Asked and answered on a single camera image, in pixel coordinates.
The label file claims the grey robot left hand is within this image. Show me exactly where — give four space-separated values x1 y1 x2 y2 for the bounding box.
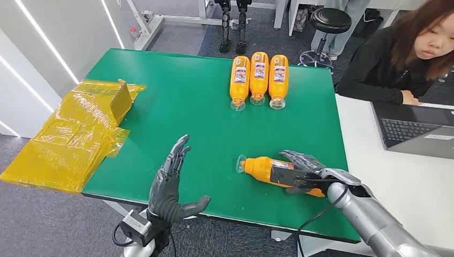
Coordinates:
148 134 211 224

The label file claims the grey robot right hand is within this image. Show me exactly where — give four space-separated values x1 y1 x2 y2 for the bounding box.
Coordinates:
271 150 330 195

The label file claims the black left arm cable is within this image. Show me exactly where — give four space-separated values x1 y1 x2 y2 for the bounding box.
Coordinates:
112 223 136 248

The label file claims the patterned bag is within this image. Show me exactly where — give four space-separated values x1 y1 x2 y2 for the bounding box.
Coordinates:
293 8 309 33

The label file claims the black robot leg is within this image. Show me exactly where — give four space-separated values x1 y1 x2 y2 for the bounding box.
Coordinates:
214 0 232 54
235 0 253 55

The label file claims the cardboard box in yellow film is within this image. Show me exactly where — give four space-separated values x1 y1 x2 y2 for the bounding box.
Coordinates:
0 78 147 194

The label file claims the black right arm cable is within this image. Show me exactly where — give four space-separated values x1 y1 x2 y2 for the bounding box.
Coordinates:
296 179 349 257

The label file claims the grey laptop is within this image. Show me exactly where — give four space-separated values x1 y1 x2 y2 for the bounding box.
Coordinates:
370 102 454 160

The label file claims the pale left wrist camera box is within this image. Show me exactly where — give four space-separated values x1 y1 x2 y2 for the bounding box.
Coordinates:
119 210 154 247

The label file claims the orange bottle with clear cap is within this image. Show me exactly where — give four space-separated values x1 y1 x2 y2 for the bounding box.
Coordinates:
236 154 326 198
249 51 270 107
229 55 251 112
268 54 290 110

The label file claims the white table leg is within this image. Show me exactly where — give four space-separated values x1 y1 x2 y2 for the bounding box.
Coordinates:
103 200 133 217

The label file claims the seated person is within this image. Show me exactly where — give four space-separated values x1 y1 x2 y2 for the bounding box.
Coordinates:
336 0 454 106

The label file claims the white metal stand frame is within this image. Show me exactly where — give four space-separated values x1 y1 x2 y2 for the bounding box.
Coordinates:
126 0 235 51

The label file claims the black round stool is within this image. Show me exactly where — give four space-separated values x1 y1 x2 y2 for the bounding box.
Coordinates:
298 7 352 70

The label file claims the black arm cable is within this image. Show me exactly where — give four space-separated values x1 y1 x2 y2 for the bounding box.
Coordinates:
112 223 136 248
296 179 349 257

